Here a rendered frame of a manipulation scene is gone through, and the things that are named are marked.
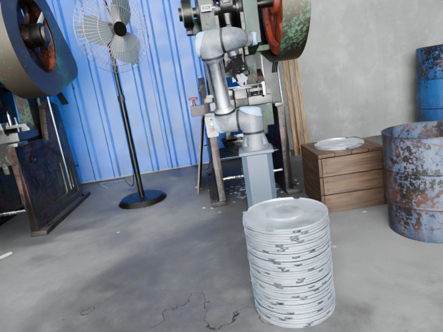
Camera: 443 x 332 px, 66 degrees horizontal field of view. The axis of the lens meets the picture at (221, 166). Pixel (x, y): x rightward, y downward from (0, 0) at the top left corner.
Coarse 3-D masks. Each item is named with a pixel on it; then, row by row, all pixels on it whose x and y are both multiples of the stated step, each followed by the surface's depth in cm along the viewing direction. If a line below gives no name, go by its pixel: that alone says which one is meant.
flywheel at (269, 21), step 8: (280, 0) 232; (264, 8) 270; (272, 8) 242; (280, 8) 235; (264, 16) 271; (272, 16) 264; (280, 16) 239; (264, 24) 273; (272, 24) 263; (280, 24) 245; (272, 32) 267; (280, 32) 245; (272, 40) 263; (280, 40) 236; (272, 48) 261
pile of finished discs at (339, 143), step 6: (336, 138) 224; (342, 138) 222; (348, 138) 219; (354, 138) 217; (360, 138) 212; (318, 144) 215; (324, 144) 213; (330, 144) 208; (336, 144) 205; (342, 144) 204; (348, 144) 203; (354, 144) 200; (360, 144) 202
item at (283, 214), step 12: (264, 204) 130; (276, 204) 128; (288, 204) 126; (300, 204) 124; (312, 204) 122; (252, 216) 120; (264, 216) 118; (276, 216) 115; (288, 216) 114; (300, 216) 114; (312, 216) 112; (324, 216) 111; (264, 228) 109; (276, 228) 108; (288, 228) 106; (300, 228) 104
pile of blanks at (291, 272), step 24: (264, 240) 110; (288, 240) 105; (312, 240) 106; (264, 264) 112; (288, 264) 107; (312, 264) 108; (264, 288) 114; (288, 288) 109; (312, 288) 110; (264, 312) 118; (288, 312) 113; (312, 312) 111
